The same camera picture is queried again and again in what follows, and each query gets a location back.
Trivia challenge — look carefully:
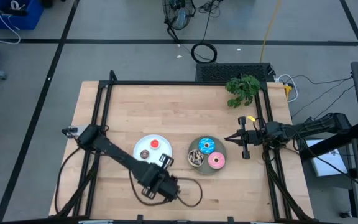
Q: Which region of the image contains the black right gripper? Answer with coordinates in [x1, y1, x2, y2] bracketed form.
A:
[224, 116, 265, 159]

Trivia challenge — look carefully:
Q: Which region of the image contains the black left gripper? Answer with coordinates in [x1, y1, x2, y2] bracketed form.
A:
[137, 154, 180, 202]

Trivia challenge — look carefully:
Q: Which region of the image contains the large blue frosted donut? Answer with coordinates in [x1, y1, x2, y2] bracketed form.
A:
[198, 137, 216, 155]

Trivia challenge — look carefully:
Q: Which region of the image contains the large chocolate frosted donut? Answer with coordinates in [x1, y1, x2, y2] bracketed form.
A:
[187, 149, 205, 167]

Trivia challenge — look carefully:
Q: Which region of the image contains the large pink frosted donut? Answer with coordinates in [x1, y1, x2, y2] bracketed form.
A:
[208, 151, 226, 170]

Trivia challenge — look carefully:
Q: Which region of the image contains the grey-green round plate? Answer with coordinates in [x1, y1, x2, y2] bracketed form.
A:
[188, 135, 227, 175]

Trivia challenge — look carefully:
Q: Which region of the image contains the white round plate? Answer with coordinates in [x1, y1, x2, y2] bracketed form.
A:
[132, 134, 173, 170]

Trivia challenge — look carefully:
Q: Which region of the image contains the green potted plant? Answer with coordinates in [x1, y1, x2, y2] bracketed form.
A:
[224, 73, 261, 109]

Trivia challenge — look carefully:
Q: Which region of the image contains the black computer case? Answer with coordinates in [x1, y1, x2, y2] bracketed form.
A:
[195, 62, 275, 83]

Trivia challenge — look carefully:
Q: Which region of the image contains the white paper sheet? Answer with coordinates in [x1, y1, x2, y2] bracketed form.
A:
[305, 139, 353, 177]

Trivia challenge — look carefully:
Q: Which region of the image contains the black metal beam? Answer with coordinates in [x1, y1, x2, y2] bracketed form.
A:
[298, 123, 358, 161]

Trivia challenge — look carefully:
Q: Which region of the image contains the black floor fan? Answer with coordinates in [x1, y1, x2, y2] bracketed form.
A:
[162, 0, 196, 44]

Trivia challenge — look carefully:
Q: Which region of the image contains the blue plastic bin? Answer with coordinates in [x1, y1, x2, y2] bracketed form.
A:
[0, 0, 45, 31]

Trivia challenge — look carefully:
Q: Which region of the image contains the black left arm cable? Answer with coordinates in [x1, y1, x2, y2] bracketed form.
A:
[128, 169, 204, 208]

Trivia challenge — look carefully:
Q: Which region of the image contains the white power cable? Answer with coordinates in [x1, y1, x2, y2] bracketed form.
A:
[278, 73, 300, 103]

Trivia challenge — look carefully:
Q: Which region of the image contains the silver metal bracket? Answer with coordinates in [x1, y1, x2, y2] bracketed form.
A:
[78, 219, 114, 224]

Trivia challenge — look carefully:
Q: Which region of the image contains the black aluminium rig frame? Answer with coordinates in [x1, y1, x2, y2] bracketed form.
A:
[48, 69, 315, 224]

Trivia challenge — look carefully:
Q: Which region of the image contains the coiled black cable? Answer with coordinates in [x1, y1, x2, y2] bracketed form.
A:
[191, 42, 218, 64]

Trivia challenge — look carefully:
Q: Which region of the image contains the thin black floor cable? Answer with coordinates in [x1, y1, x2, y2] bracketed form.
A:
[283, 73, 354, 86]
[290, 84, 356, 119]

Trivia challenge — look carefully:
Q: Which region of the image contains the black left base cable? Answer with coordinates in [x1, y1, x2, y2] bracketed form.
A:
[54, 144, 86, 215]

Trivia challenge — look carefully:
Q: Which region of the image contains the yellow hanging cable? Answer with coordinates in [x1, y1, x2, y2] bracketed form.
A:
[259, 0, 282, 64]

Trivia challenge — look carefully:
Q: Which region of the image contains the black fan power cable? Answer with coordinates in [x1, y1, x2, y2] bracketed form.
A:
[197, 0, 222, 44]

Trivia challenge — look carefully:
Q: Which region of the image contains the long black cable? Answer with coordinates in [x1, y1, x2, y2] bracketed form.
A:
[303, 139, 358, 197]

